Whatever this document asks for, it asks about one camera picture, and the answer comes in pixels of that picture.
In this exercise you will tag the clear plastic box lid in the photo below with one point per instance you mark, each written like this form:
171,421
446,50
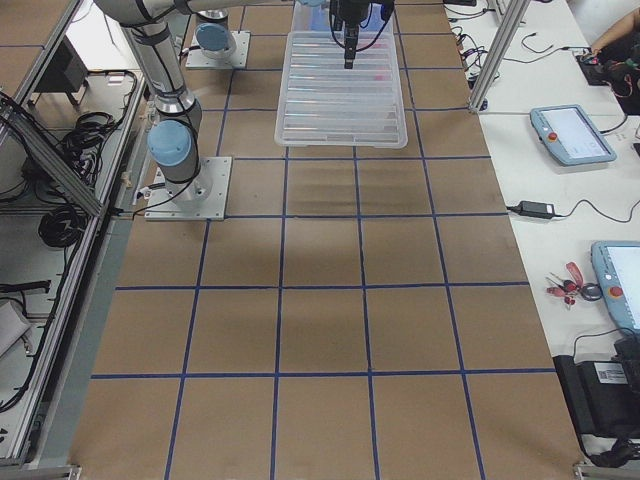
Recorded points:
322,103

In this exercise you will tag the red key bunch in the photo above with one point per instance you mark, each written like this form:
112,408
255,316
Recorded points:
574,287

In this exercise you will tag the aluminium frame post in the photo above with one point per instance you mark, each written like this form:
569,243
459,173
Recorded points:
499,46

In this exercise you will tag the blue teach pendant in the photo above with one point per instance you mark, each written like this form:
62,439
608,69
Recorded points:
570,136
616,266

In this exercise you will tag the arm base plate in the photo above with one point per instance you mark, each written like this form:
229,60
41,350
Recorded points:
196,60
205,198

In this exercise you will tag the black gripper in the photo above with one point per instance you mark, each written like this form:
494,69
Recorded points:
348,11

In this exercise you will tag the clear plastic storage box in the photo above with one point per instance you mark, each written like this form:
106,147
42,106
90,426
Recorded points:
314,16

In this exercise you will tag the black power adapter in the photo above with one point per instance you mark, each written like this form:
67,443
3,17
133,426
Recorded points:
533,209

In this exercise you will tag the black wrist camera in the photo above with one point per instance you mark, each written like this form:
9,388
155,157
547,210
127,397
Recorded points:
387,8

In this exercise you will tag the black laptop device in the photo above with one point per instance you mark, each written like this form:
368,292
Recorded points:
602,397

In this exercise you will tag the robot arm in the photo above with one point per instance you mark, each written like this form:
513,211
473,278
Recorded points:
213,35
174,141

